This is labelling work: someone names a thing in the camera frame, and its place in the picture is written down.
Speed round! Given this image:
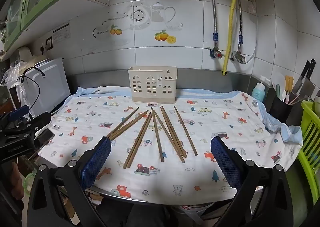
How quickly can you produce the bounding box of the white printed cloth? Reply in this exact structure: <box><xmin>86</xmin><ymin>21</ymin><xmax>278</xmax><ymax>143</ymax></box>
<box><xmin>41</xmin><ymin>86</ymin><xmax>303</xmax><ymax>199</ymax></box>

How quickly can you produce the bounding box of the steel cleaver black handle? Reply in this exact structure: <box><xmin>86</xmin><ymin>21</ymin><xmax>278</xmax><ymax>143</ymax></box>
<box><xmin>300</xmin><ymin>59</ymin><xmax>316</xmax><ymax>98</ymax></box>
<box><xmin>291</xmin><ymin>60</ymin><xmax>311</xmax><ymax>95</ymax></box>

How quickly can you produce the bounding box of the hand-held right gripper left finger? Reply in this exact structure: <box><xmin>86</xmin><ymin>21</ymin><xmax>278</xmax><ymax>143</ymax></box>
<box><xmin>26</xmin><ymin>136</ymin><xmax>112</xmax><ymax>227</ymax></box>

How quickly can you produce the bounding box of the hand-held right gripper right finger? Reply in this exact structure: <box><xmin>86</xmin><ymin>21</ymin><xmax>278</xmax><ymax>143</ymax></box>
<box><xmin>211</xmin><ymin>136</ymin><xmax>294</xmax><ymax>227</ymax></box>

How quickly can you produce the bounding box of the clear plastic bag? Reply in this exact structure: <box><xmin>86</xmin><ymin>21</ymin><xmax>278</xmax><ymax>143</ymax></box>
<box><xmin>0</xmin><ymin>62</ymin><xmax>26</xmax><ymax>86</ymax></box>

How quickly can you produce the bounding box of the yellow bottle brush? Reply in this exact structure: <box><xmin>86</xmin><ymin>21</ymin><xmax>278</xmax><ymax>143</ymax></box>
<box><xmin>285</xmin><ymin>75</ymin><xmax>294</xmax><ymax>104</ymax></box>

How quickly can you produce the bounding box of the white microwave oven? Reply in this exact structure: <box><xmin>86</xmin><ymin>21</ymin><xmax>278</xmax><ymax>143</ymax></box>
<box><xmin>7</xmin><ymin>57</ymin><xmax>71</xmax><ymax>118</ymax></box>

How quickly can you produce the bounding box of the steel valve red handle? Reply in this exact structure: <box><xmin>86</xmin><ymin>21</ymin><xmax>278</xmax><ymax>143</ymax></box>
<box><xmin>208</xmin><ymin>47</ymin><xmax>224</xmax><ymax>59</ymax></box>

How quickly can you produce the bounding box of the black utensil cup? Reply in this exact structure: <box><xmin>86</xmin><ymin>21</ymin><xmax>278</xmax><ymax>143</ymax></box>
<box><xmin>269</xmin><ymin>96</ymin><xmax>293</xmax><ymax>124</ymax></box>

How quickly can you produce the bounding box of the yellow corrugated gas hose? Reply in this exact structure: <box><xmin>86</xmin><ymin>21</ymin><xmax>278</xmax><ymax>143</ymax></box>
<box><xmin>221</xmin><ymin>0</ymin><xmax>238</xmax><ymax>76</ymax></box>

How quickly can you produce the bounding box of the green plastic dish rack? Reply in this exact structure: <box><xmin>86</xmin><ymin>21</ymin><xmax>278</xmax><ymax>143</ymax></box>
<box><xmin>297</xmin><ymin>100</ymin><xmax>320</xmax><ymax>207</ymax></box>

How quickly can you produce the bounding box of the group of wooden chopsticks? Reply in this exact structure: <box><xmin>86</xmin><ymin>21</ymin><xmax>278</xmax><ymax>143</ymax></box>
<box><xmin>106</xmin><ymin>106</ymin><xmax>198</xmax><ymax>169</ymax></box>

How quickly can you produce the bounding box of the printed wall label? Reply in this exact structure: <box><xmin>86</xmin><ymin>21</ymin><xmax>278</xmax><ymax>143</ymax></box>
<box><xmin>53</xmin><ymin>24</ymin><xmax>71</xmax><ymax>44</ymax></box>

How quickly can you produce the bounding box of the person's left hand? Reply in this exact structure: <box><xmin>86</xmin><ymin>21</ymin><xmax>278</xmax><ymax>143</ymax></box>
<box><xmin>9</xmin><ymin>164</ymin><xmax>26</xmax><ymax>198</ymax></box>

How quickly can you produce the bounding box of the steel flexible water hose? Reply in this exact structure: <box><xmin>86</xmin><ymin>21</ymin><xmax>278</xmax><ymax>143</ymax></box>
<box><xmin>197</xmin><ymin>0</ymin><xmax>218</xmax><ymax>51</ymax></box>
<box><xmin>235</xmin><ymin>0</ymin><xmax>250</xmax><ymax>54</ymax></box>

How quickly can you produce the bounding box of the beige plastic utensil holder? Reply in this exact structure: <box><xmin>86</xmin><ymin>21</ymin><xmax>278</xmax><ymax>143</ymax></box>
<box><xmin>127</xmin><ymin>66</ymin><xmax>178</xmax><ymax>104</ymax></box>

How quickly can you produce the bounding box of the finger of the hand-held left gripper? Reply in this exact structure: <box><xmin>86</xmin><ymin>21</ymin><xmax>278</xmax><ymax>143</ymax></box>
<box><xmin>0</xmin><ymin>107</ymin><xmax>30</xmax><ymax>130</ymax></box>
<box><xmin>25</xmin><ymin>112</ymin><xmax>52</xmax><ymax>134</ymax></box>

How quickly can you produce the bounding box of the steel water valve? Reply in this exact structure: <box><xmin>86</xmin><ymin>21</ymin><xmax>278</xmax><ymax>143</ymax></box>
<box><xmin>231</xmin><ymin>51</ymin><xmax>247</xmax><ymax>64</ymax></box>

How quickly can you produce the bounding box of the teal pump bottle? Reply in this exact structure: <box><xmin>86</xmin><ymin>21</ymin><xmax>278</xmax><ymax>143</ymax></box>
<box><xmin>251</xmin><ymin>81</ymin><xmax>265</xmax><ymax>103</ymax></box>

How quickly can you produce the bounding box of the black cable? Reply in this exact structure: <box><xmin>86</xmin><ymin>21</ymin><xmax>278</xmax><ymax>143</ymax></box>
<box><xmin>16</xmin><ymin>67</ymin><xmax>47</xmax><ymax>117</ymax></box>

